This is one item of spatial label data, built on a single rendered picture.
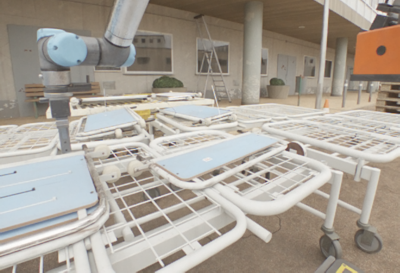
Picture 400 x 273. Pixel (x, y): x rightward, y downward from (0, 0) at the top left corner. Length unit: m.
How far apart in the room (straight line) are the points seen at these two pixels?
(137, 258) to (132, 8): 0.60
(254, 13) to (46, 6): 5.80
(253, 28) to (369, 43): 6.87
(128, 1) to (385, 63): 0.48
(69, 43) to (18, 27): 6.15
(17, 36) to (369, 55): 6.63
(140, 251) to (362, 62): 0.57
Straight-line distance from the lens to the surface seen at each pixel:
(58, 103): 0.65
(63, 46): 0.55
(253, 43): 7.02
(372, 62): 0.26
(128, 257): 0.59
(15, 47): 6.63
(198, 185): 0.69
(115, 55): 0.61
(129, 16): 0.55
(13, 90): 6.64
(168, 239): 0.62
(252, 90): 6.93
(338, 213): 1.69
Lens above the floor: 0.86
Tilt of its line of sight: 12 degrees down
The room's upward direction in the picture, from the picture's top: straight up
